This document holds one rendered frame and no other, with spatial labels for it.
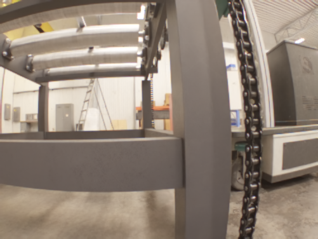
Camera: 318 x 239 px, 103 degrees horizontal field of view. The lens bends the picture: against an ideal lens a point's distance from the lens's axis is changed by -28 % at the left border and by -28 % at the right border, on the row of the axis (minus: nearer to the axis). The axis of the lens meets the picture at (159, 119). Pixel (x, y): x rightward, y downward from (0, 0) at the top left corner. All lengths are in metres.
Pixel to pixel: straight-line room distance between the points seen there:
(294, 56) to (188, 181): 1.07
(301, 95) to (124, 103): 10.41
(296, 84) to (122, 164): 1.06
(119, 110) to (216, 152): 10.75
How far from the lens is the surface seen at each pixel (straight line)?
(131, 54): 1.22
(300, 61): 1.24
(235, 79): 5.62
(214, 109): 0.27
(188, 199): 0.27
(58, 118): 11.37
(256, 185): 0.27
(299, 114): 1.14
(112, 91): 11.18
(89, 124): 8.99
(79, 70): 1.56
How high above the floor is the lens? 0.36
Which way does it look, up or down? 2 degrees up
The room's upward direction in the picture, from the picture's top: 2 degrees counter-clockwise
